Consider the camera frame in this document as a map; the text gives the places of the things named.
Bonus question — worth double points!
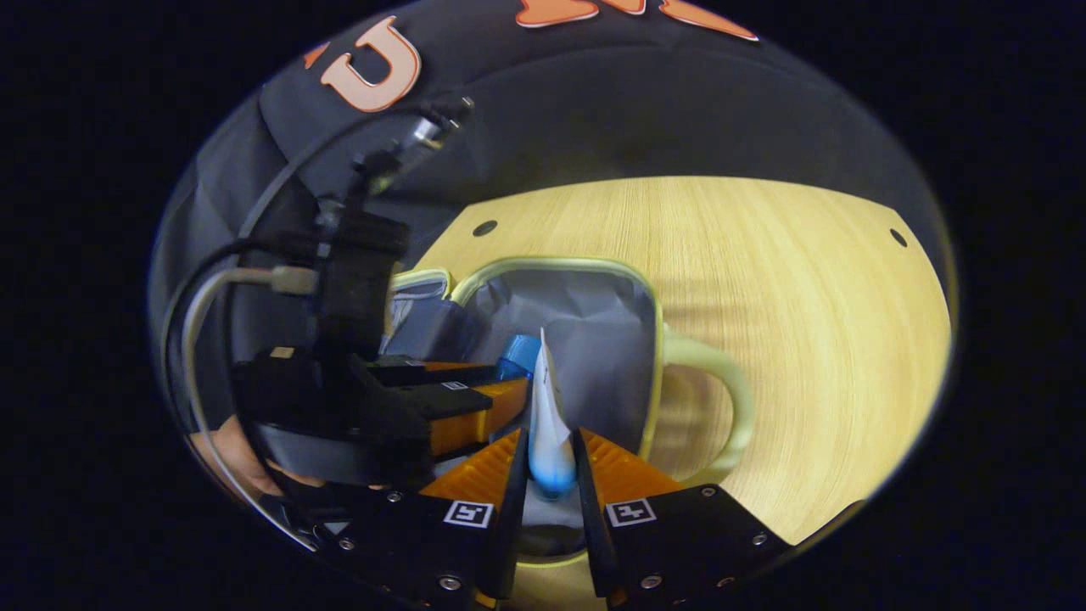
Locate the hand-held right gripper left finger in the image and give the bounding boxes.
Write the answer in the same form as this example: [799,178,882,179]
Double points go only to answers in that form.
[314,429,531,611]

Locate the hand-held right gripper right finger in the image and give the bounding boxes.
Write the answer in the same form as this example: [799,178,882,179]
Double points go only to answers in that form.
[573,427,794,611]

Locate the blue skin care bottle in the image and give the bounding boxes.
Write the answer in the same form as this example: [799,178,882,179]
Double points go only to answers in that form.
[496,334,544,383]

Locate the white and blue tube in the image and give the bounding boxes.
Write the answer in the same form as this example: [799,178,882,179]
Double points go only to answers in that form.
[528,328,578,502]

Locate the white cable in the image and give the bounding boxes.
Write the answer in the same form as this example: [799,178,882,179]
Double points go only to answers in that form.
[181,266,322,554]

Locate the black cable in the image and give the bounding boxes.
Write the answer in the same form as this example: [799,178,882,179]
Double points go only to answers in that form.
[160,239,323,544]

